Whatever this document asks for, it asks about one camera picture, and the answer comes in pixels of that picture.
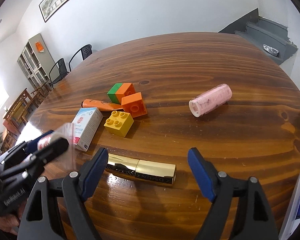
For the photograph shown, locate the gold lipstick tube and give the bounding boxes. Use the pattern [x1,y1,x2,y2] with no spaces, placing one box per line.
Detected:
[106,154,176,185]

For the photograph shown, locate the person's left hand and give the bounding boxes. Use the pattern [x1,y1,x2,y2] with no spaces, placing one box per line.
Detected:
[0,202,26,236]

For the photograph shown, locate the wooden chairs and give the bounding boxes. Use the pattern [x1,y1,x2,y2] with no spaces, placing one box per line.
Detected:
[0,82,52,152]

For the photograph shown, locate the white red medicine box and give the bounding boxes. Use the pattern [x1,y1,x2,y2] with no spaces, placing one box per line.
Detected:
[72,107,103,152]

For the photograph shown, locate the orange carrot toy tube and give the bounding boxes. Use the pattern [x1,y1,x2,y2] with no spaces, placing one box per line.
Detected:
[81,99,123,112]

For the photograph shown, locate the black metal chair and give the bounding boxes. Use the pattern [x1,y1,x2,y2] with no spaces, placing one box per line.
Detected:
[49,58,69,88]
[68,44,93,72]

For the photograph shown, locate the grey glass cabinet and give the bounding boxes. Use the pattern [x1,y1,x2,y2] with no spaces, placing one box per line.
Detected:
[17,34,55,89]

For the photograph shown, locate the yellow toy block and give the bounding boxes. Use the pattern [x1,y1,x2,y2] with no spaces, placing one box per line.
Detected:
[104,111,134,137]

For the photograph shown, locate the green orange toy block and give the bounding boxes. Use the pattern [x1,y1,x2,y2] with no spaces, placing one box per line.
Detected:
[107,83,136,105]

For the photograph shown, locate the pink patterned roll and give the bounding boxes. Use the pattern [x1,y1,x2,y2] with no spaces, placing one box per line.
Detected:
[189,83,232,118]

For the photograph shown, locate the foil tray on stairs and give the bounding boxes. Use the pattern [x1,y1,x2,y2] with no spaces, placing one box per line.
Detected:
[263,44,279,57]

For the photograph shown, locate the grey staircase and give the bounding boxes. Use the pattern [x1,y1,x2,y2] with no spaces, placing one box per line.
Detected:
[220,9,298,65]

